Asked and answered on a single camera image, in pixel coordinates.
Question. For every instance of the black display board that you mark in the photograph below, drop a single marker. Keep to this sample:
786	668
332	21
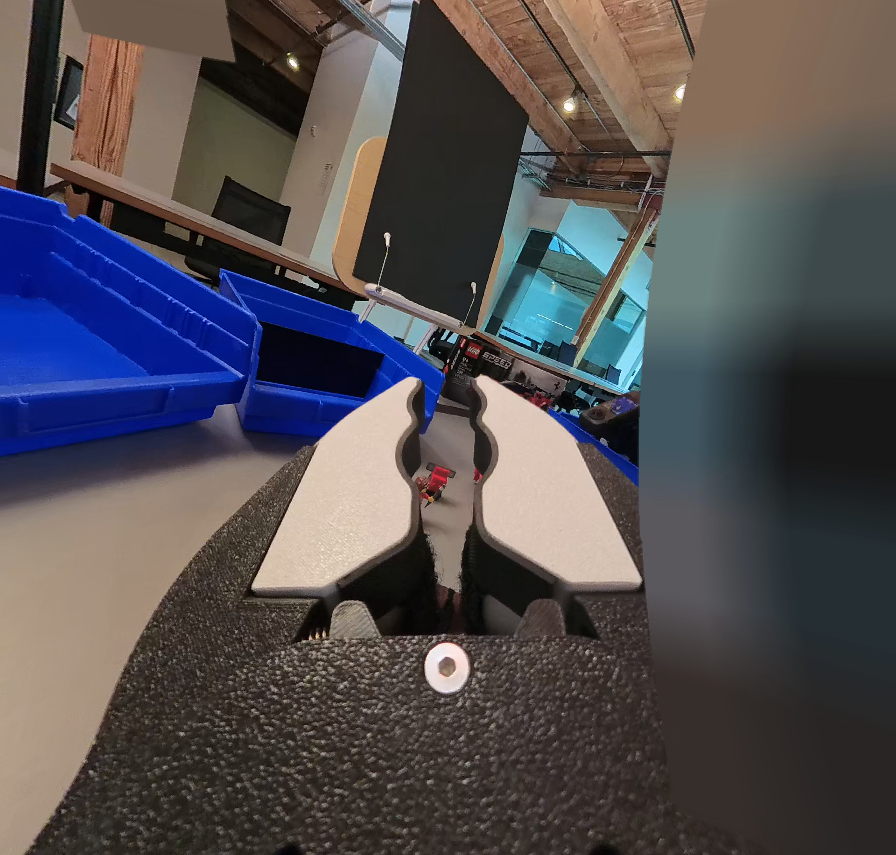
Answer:
448	169

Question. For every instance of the blue plastic bin with divider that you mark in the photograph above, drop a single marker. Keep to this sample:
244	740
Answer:
308	302

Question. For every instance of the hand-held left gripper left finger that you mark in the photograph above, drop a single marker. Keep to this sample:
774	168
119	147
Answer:
343	491

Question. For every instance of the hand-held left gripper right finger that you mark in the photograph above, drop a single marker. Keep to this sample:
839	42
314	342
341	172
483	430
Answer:
546	498

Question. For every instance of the white board stand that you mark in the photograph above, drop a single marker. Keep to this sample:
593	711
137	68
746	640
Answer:
413	303

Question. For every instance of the black bin divider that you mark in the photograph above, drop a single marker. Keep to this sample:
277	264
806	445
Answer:
315	365

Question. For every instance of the red lego piece cluster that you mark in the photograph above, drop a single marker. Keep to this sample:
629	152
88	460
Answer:
437	478

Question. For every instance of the lego car set box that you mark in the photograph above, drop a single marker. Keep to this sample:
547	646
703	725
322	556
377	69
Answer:
483	365

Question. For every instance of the black office chair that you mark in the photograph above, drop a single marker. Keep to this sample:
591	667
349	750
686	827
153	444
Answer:
248	211

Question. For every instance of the framed wall picture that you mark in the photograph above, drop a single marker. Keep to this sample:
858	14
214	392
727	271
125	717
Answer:
68	92

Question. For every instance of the shallow blue plastic bin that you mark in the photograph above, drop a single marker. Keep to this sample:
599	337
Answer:
105	351

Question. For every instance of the long office desk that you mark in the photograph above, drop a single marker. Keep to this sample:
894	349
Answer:
140	200

